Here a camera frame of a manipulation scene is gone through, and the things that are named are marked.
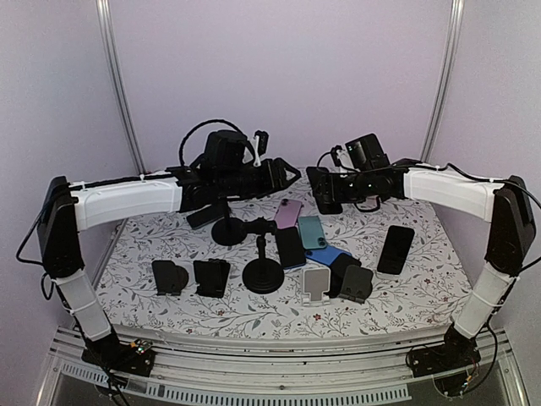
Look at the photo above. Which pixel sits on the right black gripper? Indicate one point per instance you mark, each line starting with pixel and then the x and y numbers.
pixel 337 195

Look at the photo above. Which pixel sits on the black folding stand far left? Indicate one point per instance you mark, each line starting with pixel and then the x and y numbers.
pixel 170 278

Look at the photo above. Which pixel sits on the black folding stand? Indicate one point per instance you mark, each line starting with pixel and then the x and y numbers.
pixel 170 278
pixel 211 277

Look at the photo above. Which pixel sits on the pink phone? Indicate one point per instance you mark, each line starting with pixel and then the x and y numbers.
pixel 287 213

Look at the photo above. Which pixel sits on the white folding stand front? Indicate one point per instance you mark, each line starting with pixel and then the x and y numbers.
pixel 315 285

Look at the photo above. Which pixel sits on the right aluminium corner post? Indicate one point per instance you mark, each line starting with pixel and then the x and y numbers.
pixel 449 57

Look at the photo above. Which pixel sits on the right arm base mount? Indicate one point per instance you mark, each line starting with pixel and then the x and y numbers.
pixel 456 351

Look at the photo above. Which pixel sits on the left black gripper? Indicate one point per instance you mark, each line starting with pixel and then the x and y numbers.
pixel 275 178

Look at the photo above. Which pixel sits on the white folding stand right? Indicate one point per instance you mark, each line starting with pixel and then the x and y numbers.
pixel 387 276

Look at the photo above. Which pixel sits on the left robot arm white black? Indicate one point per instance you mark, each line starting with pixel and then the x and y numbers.
pixel 229 168

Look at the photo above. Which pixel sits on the teal green phone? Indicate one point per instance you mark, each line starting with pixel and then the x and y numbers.
pixel 311 233

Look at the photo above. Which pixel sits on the white folding stand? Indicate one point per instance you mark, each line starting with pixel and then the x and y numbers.
pixel 387 276
pixel 315 285

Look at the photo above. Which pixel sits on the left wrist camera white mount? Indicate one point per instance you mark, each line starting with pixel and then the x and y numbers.
pixel 260 146

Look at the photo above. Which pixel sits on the black round-base clamp stand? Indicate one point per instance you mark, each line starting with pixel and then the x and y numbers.
pixel 262 275

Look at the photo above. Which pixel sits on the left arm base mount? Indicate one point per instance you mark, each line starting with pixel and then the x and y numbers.
pixel 136 358

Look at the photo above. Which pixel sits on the blue phone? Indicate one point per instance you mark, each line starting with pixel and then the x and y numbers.
pixel 325 256

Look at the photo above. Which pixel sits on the floral table mat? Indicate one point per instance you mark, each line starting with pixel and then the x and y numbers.
pixel 430 291

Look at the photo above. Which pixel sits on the dark grey folding stand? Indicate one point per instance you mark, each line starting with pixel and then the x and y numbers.
pixel 357 284

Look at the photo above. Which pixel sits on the aluminium corner post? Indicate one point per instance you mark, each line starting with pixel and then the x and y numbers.
pixel 103 8
pixel 449 57

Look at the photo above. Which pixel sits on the left aluminium corner post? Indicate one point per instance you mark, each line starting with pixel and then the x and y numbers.
pixel 103 8

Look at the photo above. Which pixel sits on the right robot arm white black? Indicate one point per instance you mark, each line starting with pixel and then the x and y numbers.
pixel 364 171

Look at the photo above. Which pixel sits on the front aluminium rail frame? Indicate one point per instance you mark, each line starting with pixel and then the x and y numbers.
pixel 371 370

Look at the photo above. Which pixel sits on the black phone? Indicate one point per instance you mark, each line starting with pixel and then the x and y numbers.
pixel 338 269
pixel 290 248
pixel 320 183
pixel 393 256

